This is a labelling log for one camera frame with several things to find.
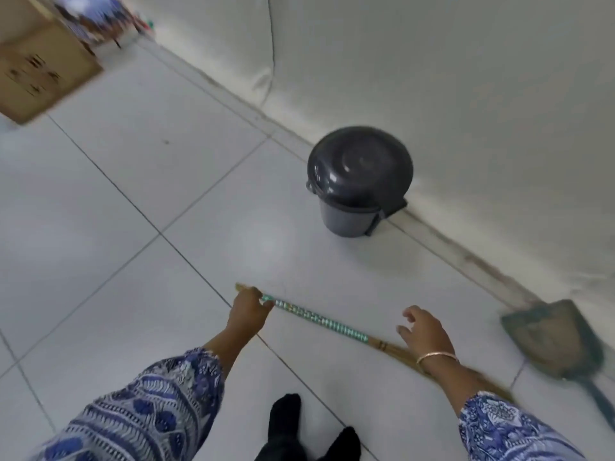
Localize person's right hand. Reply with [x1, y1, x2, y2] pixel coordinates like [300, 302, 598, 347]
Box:
[397, 305, 457, 363]

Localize person's left hand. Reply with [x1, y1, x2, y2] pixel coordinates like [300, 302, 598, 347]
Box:
[226, 287, 275, 338]

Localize grass broom with green handle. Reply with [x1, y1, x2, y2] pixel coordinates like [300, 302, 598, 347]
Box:
[234, 283, 517, 406]

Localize person's right forearm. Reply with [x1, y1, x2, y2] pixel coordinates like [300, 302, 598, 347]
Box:
[417, 352, 589, 461]

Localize person's left forearm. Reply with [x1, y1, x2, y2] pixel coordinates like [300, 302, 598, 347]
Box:
[30, 326, 255, 461]

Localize gold bangle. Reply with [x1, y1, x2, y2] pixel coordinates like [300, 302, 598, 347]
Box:
[416, 351, 457, 366]

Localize dark grey lidded trash bin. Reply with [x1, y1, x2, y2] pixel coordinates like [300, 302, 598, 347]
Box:
[306, 125, 415, 238]

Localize green dustpan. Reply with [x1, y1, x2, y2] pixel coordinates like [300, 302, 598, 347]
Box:
[500, 299, 615, 433]

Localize blurred pile of colourful items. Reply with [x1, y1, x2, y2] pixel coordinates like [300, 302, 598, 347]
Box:
[50, 0, 157, 49]

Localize brown cardboard box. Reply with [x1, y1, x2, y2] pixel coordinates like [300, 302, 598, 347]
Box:
[0, 0, 104, 125]

